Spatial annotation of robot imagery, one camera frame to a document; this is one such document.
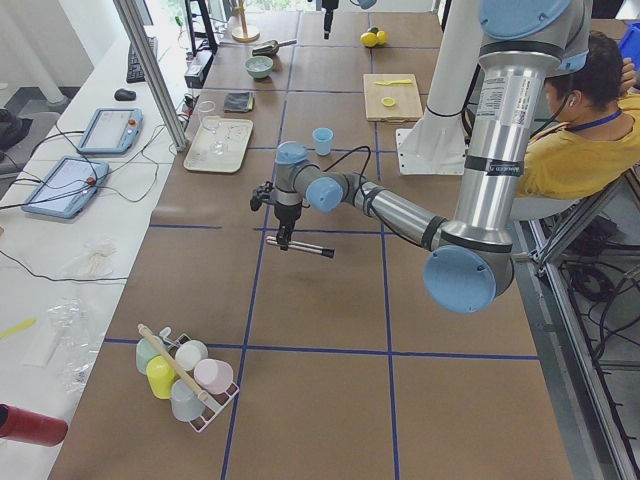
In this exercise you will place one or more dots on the blue teach pendant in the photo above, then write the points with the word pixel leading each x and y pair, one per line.
pixel 68 188
pixel 111 131

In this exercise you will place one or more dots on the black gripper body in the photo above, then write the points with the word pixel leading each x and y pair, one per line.
pixel 287 215
pixel 328 10

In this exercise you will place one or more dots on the clear wine glass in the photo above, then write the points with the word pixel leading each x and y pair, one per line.
pixel 210 121

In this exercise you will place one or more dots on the white plastic cup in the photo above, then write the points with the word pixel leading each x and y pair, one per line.
pixel 190 354

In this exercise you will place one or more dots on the light blue plastic cup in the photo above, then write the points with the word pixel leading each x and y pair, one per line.
pixel 323 140

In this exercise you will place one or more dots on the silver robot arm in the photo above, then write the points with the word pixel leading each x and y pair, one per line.
pixel 493 61

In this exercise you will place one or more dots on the yellow plastic knife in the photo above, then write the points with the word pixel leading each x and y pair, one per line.
pixel 404 81

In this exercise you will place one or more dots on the green plastic cup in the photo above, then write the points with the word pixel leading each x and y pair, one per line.
pixel 144 353

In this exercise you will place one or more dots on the wooden cutting board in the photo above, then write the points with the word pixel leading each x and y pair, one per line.
pixel 408 103

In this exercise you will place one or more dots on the white wire cup rack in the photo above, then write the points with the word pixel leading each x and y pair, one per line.
pixel 216 402

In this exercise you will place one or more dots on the grey plastic cup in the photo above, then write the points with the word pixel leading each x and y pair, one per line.
pixel 185 405

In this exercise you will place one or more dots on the blue teach pendant near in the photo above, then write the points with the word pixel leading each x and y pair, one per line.
pixel 68 188

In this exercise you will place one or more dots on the clear plastic wrap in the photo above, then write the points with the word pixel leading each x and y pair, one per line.
pixel 77 343

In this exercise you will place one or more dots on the yellow plastic cup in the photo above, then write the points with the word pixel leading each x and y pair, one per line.
pixel 160 376

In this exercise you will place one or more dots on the person in yellow shirt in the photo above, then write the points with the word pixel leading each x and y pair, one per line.
pixel 596 138

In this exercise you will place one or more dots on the yellow lemon front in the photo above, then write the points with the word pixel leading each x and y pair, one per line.
pixel 380 38

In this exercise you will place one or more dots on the steel muddler black tip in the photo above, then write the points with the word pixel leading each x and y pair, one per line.
pixel 301 247

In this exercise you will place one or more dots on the yellow lemon left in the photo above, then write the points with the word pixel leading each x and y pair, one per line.
pixel 369 39

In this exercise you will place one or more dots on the wooden rack handle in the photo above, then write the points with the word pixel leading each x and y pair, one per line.
pixel 145 332

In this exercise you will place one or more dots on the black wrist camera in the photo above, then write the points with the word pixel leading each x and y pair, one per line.
pixel 262 194

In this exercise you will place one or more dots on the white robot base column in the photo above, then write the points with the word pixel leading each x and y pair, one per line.
pixel 436 143

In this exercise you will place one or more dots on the green bowl of ice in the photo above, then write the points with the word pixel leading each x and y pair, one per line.
pixel 259 67

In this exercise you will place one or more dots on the red bottle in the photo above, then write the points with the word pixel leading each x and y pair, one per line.
pixel 31 427

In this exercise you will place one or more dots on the black computer mouse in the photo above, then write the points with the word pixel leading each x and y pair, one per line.
pixel 125 95

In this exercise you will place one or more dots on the wooden cup tree stand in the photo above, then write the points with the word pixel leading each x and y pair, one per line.
pixel 244 33

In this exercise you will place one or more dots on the black keyboard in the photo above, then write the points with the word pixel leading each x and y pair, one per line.
pixel 135 72

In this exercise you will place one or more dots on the cream serving tray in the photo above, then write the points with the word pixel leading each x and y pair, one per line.
pixel 234 133

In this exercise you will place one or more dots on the blue teach pendant far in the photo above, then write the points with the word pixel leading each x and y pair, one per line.
pixel 111 131

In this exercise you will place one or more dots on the steel ice scoop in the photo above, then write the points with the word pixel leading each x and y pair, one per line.
pixel 271 48

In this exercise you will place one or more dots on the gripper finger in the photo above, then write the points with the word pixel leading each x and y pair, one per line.
pixel 288 233
pixel 327 23
pixel 282 237

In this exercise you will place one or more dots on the aluminium frame post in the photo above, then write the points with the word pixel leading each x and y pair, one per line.
pixel 134 28

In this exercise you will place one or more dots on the grey folded cloth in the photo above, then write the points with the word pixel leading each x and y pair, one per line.
pixel 238 102

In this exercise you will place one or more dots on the pink plastic cup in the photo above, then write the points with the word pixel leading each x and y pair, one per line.
pixel 215 376

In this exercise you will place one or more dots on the white crumpled gloves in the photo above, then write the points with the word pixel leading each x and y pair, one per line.
pixel 95 261

